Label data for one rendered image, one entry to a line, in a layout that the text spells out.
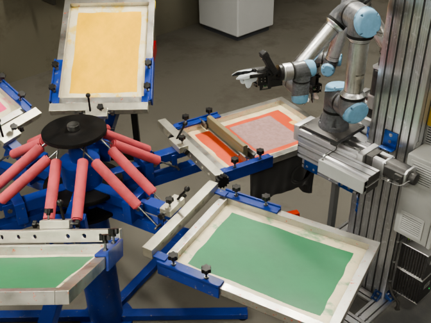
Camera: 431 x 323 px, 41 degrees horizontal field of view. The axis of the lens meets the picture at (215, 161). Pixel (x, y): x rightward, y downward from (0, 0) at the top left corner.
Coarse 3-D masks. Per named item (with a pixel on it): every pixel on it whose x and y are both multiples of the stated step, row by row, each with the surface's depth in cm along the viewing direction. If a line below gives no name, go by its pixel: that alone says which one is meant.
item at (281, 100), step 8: (256, 104) 363; (264, 104) 363; (272, 104) 366; (280, 104) 370; (288, 104) 362; (232, 112) 355; (240, 112) 356; (248, 112) 359; (296, 112) 356; (304, 112) 353; (224, 120) 353; (184, 128) 339; (192, 128) 343; (200, 128) 346; (280, 152) 315; (288, 152) 315; (296, 152) 318; (216, 160) 309; (280, 160) 314
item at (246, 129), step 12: (252, 120) 353; (264, 120) 352; (276, 120) 352; (288, 120) 352; (204, 132) 342; (240, 132) 341; (252, 132) 341; (264, 132) 340; (204, 144) 330; (216, 144) 330
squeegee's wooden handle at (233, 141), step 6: (210, 120) 334; (216, 120) 332; (210, 126) 336; (216, 126) 329; (222, 126) 326; (216, 132) 332; (222, 132) 325; (228, 132) 320; (222, 138) 327; (228, 138) 320; (234, 138) 314; (234, 144) 316; (240, 144) 310; (240, 150) 312; (246, 150) 310; (246, 156) 312
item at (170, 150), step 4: (168, 148) 311; (172, 148) 310; (156, 152) 307; (160, 152) 307; (164, 152) 307; (168, 152) 307; (172, 152) 307; (176, 152) 308; (160, 156) 304; (164, 156) 305; (168, 156) 307; (180, 156) 311; (164, 160) 307; (168, 160) 308
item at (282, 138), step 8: (280, 128) 344; (288, 128) 344; (256, 136) 337; (264, 136) 337; (272, 136) 337; (280, 136) 336; (288, 136) 336; (248, 144) 329; (256, 144) 329; (264, 144) 329; (272, 144) 329; (280, 144) 328; (288, 144) 328; (216, 152) 323; (224, 152) 322; (232, 152) 322; (264, 152) 322; (272, 152) 322; (224, 160) 315; (240, 160) 315
